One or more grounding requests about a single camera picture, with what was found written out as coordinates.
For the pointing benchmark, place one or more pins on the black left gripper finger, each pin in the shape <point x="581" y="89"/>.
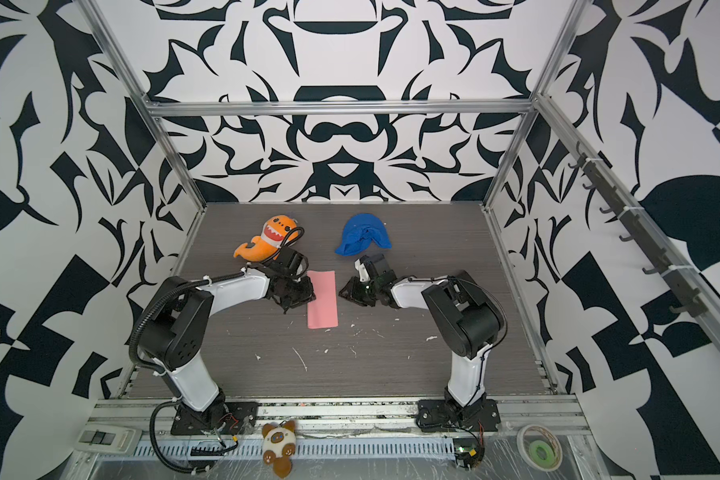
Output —
<point x="287" y="302"/>
<point x="305" y="291"/>

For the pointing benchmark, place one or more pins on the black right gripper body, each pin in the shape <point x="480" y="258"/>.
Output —
<point x="374" y="290"/>

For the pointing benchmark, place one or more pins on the pink paper sheet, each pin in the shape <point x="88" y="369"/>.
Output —
<point x="322" y="312"/>

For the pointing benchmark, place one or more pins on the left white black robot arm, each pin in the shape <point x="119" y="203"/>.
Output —
<point x="167" y="338"/>

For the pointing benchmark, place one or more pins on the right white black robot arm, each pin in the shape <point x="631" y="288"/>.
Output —
<point x="469" y="320"/>

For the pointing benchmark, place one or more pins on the orange shark plush toy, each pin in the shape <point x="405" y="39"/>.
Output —
<point x="263" y="246"/>

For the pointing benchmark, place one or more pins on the blue cloth cap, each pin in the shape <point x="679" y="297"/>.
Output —
<point x="359" y="232"/>

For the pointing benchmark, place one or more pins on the brown white plush toy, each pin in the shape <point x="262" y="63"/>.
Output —
<point x="279" y="445"/>

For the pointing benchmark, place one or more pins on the small electronics board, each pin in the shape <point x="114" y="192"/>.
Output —
<point x="468" y="452"/>

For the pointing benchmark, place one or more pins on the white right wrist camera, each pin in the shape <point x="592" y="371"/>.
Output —
<point x="361" y="269"/>

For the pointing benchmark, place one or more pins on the white switch box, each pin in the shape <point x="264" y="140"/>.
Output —
<point x="108" y="439"/>

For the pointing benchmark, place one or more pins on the black hook rail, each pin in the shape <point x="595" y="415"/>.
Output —
<point x="642" y="231"/>

